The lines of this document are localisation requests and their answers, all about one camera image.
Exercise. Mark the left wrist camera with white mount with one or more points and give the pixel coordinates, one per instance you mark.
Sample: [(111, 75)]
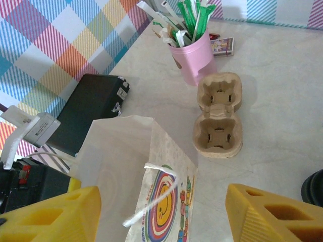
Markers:
[(40, 131)]

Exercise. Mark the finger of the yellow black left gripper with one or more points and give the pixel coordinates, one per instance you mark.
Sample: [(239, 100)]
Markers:
[(75, 184)]

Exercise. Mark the pink sachet holder cup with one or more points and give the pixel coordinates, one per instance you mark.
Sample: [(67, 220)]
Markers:
[(191, 63)]

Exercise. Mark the white stick sachet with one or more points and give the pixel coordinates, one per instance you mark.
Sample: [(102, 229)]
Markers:
[(167, 10)]

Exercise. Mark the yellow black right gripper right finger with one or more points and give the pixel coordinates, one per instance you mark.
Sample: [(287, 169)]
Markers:
[(265, 221)]

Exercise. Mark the stack of cardboard cup carriers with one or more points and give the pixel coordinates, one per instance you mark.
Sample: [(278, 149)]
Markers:
[(199, 141)]

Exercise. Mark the green and white straws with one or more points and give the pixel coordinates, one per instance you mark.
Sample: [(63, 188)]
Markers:
[(151, 10)]

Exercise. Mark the small printed matchbox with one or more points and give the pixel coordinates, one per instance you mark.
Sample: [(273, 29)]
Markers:
[(223, 46)]

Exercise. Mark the green stick sachet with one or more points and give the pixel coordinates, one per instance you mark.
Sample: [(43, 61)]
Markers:
[(188, 15), (205, 17)]

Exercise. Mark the stack of black cup lids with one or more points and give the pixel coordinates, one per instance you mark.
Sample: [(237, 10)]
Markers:
[(315, 186)]

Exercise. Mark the black hard case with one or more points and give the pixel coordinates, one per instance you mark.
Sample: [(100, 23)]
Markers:
[(88, 106)]

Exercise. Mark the white smiley print paper bag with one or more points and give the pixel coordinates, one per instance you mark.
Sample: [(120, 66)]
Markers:
[(113, 156)]

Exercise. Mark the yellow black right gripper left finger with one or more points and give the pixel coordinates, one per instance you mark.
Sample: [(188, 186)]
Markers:
[(50, 221)]

